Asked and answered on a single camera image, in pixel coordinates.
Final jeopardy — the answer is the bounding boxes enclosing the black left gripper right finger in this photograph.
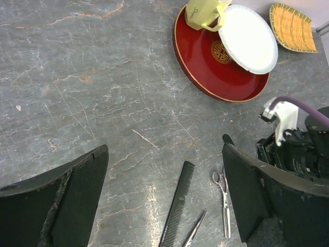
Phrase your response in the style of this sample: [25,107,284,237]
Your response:
[222,134,328,246]

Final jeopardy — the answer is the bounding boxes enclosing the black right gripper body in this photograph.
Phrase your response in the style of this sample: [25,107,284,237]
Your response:
[255,115,328,183]

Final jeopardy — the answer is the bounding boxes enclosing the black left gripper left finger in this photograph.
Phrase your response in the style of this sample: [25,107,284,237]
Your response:
[1,145,109,246]

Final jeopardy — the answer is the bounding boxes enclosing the silver thinning scissors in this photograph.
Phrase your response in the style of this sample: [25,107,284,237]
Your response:
[212,167,231,239]

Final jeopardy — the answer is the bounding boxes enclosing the silver hair scissors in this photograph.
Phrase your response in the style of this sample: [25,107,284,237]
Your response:
[182,210,207,247]

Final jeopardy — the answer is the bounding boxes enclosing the black hair comb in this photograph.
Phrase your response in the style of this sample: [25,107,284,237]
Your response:
[159,161,195,247]

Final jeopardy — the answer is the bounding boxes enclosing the yellow woven bamboo tray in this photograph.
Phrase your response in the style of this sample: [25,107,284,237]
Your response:
[269,3,318,53]

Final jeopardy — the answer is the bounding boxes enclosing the white paper plate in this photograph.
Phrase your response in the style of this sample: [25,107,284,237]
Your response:
[218,5,278,75]

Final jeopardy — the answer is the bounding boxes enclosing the red round lacquer tray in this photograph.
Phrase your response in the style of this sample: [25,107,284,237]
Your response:
[173,8,270,102]

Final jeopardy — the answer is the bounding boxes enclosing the pale yellow ceramic mug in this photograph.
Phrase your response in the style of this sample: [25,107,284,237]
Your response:
[185,0,232,32]

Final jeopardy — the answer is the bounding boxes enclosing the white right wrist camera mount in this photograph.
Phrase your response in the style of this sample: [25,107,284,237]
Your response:
[260,97,299,147]

